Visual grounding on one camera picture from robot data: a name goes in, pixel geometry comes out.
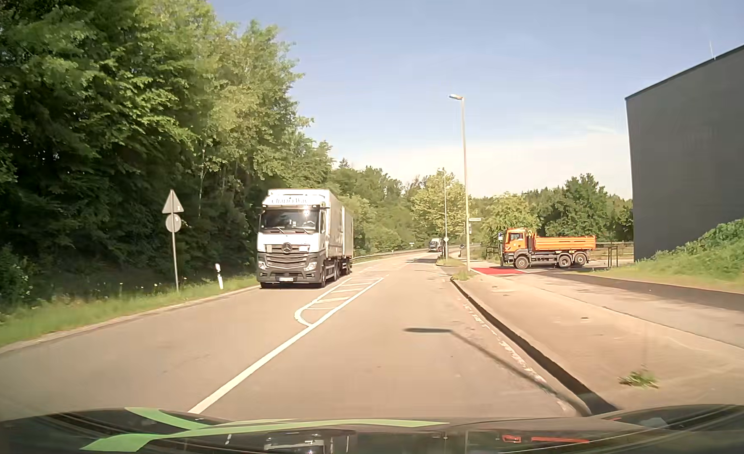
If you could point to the vehicle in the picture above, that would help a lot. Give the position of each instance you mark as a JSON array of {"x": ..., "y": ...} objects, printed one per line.
[{"x": 434, "y": 244}]

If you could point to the white lorry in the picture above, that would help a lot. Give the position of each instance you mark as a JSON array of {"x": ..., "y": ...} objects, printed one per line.
[{"x": 302, "y": 243}]

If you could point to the road sign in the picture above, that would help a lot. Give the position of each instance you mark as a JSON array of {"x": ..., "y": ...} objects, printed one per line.
[{"x": 473, "y": 234}]

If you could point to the grey asphalt road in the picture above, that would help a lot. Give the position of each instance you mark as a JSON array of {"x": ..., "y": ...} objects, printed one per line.
[{"x": 372, "y": 353}]

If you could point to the road markings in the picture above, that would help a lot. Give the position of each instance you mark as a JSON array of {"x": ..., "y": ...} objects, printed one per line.
[{"x": 271, "y": 354}]

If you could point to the row of trees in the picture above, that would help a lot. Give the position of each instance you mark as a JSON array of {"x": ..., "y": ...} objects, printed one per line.
[{"x": 536, "y": 208}]

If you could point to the orange tipper lorry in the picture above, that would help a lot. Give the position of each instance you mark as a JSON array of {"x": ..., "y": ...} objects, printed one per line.
[{"x": 545, "y": 247}]

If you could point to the road sign seen from behind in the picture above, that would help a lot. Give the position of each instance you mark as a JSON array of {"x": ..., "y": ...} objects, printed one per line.
[{"x": 173, "y": 217}]

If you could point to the car's own bonnet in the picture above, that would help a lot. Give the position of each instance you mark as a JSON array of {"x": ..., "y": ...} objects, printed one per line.
[{"x": 372, "y": 435}]

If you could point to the railing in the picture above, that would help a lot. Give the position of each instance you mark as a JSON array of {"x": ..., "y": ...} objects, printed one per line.
[{"x": 611, "y": 251}]

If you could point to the grey pavement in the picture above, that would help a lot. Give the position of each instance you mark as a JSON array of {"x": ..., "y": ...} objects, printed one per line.
[{"x": 637, "y": 334}]

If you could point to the wood of green trees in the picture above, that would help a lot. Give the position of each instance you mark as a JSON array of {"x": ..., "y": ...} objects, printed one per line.
[{"x": 94, "y": 139}]

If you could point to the grass verge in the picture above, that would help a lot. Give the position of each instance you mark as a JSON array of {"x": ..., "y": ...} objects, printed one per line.
[{"x": 82, "y": 310}]

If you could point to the dark grey building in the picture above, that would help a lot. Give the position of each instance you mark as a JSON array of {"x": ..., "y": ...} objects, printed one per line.
[{"x": 693, "y": 157}]

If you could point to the grassy bank with bushes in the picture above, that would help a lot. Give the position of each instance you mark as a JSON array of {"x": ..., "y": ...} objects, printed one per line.
[{"x": 719, "y": 252}]

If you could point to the guard rail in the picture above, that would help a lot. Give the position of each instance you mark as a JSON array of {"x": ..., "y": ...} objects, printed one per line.
[{"x": 384, "y": 253}]

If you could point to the tall lamp post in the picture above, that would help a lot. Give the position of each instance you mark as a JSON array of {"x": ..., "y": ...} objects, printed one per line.
[{"x": 465, "y": 189}]

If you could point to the white marker post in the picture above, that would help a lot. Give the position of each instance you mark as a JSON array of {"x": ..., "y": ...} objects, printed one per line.
[{"x": 219, "y": 275}]

